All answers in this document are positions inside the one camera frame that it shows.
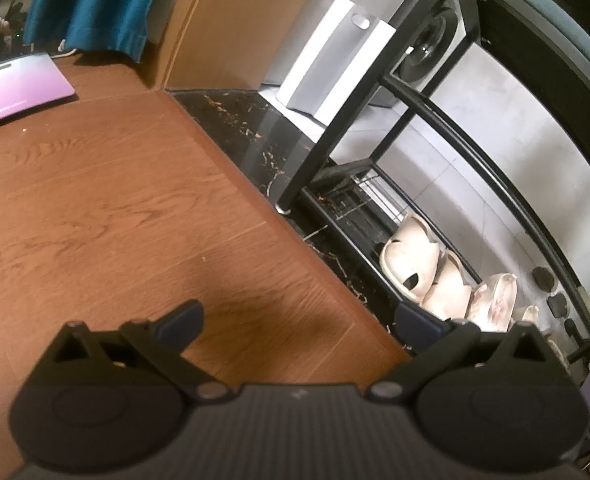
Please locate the teal curtain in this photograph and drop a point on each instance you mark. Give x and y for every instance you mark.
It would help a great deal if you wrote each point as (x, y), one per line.
(95, 5)

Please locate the brown wooden panel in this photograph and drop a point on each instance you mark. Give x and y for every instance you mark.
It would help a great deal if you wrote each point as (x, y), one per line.
(235, 20)

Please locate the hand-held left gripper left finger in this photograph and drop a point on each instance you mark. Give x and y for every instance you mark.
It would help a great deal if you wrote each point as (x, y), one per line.
(182, 320)

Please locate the black metal shoe rack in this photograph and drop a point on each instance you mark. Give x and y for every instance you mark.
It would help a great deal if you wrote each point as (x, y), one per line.
(335, 135)

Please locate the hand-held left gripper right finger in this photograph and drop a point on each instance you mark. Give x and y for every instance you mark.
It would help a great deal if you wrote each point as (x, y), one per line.
(420, 322)

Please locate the cream clog slippers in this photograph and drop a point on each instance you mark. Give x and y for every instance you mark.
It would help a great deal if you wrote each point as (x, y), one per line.
(415, 260)

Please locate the grey round-front appliance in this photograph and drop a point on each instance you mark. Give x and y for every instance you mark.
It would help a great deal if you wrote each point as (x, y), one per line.
(432, 45)

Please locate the white box appliance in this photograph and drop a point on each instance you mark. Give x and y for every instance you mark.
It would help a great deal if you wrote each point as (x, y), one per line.
(335, 55)

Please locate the beige open-toe slipper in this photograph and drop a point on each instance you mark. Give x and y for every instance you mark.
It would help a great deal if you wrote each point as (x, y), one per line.
(447, 290)

